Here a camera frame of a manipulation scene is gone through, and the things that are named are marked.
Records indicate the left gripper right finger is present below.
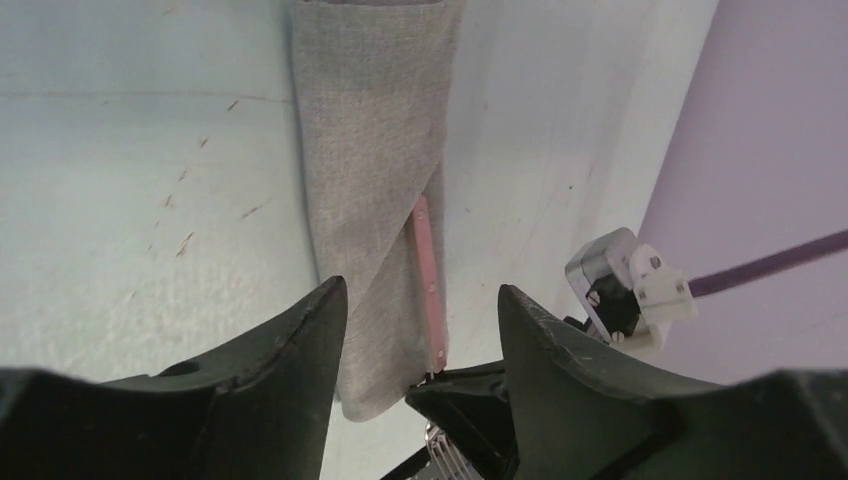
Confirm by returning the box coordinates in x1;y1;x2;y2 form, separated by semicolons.
498;285;847;479

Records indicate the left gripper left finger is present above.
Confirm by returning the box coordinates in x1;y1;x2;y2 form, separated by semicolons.
1;277;348;479

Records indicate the grey cloth napkin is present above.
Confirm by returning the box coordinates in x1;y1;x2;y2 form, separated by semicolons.
291;1;464;422

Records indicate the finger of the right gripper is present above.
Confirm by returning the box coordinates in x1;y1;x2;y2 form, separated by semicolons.
405;361;519;479

